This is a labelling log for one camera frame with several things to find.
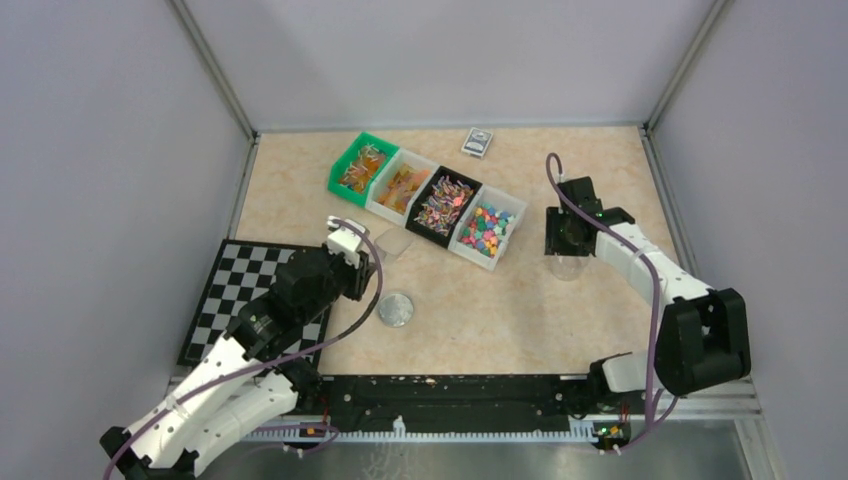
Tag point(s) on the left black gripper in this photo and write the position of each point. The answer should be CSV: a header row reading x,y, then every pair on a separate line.
x,y
359,277

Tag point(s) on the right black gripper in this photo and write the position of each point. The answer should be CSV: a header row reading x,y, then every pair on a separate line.
x,y
554,245

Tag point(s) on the clear plastic jar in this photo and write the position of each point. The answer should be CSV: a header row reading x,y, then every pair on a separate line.
x,y
567,268

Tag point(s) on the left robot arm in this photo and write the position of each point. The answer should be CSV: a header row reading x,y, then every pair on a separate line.
x,y
249,375

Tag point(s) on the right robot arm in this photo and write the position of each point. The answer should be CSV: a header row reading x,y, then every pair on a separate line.
x,y
698,336

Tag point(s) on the white bin colourful candies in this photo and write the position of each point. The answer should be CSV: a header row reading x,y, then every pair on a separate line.
x,y
484,231

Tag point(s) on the white bin orange candies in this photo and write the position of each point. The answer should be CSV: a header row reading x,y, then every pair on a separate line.
x,y
398,184

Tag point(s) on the silver jar lid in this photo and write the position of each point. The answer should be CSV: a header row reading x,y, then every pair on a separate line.
x,y
395,310

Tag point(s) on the black white checkerboard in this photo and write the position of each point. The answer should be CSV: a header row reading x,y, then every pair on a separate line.
x,y
241,271

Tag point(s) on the green candy bin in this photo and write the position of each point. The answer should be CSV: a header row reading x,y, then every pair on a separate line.
x,y
354,172

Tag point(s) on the black candy bin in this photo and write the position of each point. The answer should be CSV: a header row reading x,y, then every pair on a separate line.
x,y
435,212

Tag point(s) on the playing card box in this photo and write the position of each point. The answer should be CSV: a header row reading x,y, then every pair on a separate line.
x,y
477,142

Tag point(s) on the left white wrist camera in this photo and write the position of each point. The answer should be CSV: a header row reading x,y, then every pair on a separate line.
x,y
346,239

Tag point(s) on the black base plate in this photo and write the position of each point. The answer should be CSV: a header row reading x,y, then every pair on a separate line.
x,y
460,404

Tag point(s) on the white cable duct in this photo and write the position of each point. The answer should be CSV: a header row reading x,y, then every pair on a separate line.
x,y
580,432

